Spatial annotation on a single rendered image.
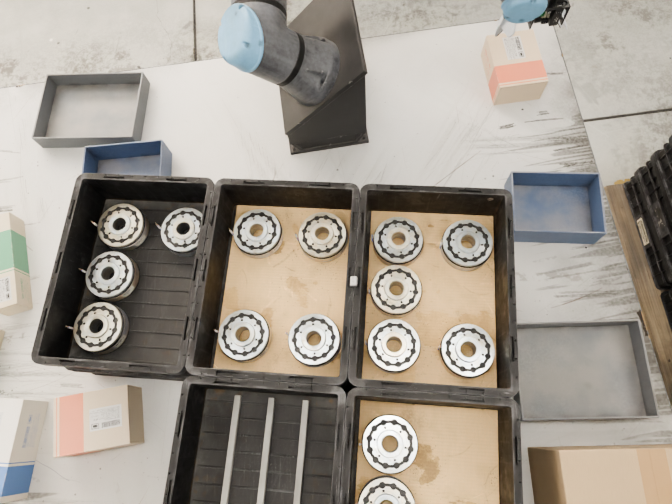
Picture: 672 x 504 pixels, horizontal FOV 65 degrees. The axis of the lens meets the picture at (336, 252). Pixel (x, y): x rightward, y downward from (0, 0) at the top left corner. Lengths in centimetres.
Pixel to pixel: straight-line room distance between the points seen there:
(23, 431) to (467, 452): 91
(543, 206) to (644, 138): 113
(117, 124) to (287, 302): 73
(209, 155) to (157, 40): 133
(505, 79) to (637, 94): 118
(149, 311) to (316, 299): 35
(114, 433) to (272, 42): 86
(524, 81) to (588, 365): 69
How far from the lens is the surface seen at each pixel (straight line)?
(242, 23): 113
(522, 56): 148
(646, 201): 200
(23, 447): 136
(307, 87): 119
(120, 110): 160
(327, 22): 131
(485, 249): 112
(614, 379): 130
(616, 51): 264
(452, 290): 111
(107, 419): 125
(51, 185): 157
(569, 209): 138
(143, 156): 149
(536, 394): 124
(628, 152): 239
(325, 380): 97
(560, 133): 147
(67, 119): 165
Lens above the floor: 190
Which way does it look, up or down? 71 degrees down
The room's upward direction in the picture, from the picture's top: 12 degrees counter-clockwise
